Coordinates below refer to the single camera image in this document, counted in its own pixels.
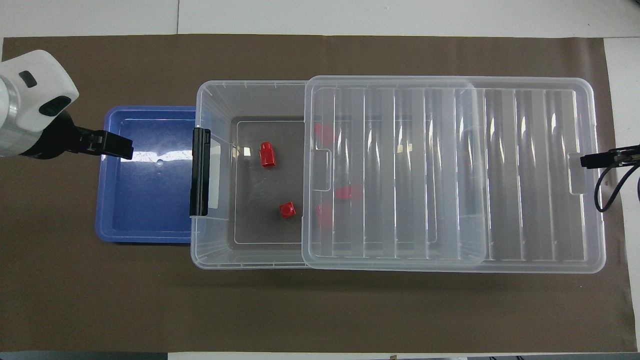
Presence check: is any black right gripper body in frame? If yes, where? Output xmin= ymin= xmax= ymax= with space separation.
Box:
xmin=608 ymin=143 xmax=640 ymax=166

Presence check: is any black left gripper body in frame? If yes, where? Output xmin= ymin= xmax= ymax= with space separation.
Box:
xmin=20 ymin=110 xmax=104 ymax=161

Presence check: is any clear ribbed plastic lid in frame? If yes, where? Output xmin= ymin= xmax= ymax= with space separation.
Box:
xmin=301 ymin=75 xmax=607 ymax=274

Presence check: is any blue plastic tray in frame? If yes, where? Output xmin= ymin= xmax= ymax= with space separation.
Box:
xmin=95 ymin=105 xmax=202 ymax=244

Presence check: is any black box latch clip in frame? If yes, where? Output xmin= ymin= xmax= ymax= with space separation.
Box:
xmin=189 ymin=127 xmax=212 ymax=218

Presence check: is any clear plastic storage box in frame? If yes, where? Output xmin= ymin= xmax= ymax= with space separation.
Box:
xmin=190 ymin=80 xmax=489 ymax=271

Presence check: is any brown paper table mat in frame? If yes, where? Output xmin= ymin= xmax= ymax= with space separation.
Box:
xmin=0 ymin=34 xmax=638 ymax=353

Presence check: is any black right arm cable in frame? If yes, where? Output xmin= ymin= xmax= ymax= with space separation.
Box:
xmin=594 ymin=161 xmax=640 ymax=213

